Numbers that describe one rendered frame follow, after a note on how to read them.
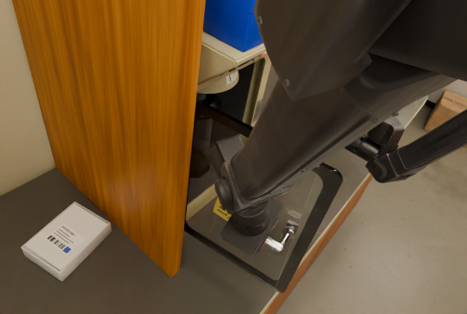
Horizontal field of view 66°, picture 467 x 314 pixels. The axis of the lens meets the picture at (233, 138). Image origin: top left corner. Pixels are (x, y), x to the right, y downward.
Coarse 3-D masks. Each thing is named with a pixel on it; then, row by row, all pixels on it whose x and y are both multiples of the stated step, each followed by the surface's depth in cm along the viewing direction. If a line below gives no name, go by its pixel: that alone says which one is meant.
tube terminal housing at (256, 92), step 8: (264, 56) 83; (248, 64) 79; (256, 64) 88; (264, 64) 86; (232, 72) 76; (256, 72) 90; (264, 72) 88; (208, 80) 70; (216, 80) 72; (256, 80) 93; (264, 80) 90; (200, 88) 69; (256, 88) 94; (264, 88) 92; (256, 96) 96; (248, 104) 96; (248, 112) 99; (248, 120) 102; (256, 120) 100
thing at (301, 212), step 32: (224, 128) 63; (192, 160) 73; (192, 192) 79; (288, 192) 63; (320, 192) 59; (192, 224) 86; (224, 224) 78; (288, 224) 67; (224, 256) 85; (256, 256) 78; (288, 256) 72
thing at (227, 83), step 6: (234, 72) 82; (222, 78) 79; (228, 78) 80; (234, 78) 82; (216, 84) 78; (222, 84) 79; (228, 84) 80; (234, 84) 82; (204, 90) 78; (210, 90) 78; (216, 90) 79; (222, 90) 80
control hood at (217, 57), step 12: (204, 36) 56; (204, 48) 55; (216, 48) 54; (228, 48) 54; (252, 48) 56; (264, 48) 57; (204, 60) 56; (216, 60) 54; (228, 60) 53; (240, 60) 53; (204, 72) 57; (216, 72) 55
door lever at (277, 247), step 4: (284, 228) 68; (284, 232) 68; (288, 232) 68; (292, 232) 67; (268, 236) 66; (284, 236) 67; (288, 236) 67; (292, 236) 68; (268, 240) 65; (272, 240) 66; (276, 240) 66; (280, 240) 66; (284, 240) 66; (264, 244) 66; (268, 244) 65; (272, 244) 65; (276, 244) 65; (280, 244) 65; (284, 244) 66; (272, 248) 65; (276, 248) 65; (280, 248) 65; (276, 252) 65; (280, 252) 65
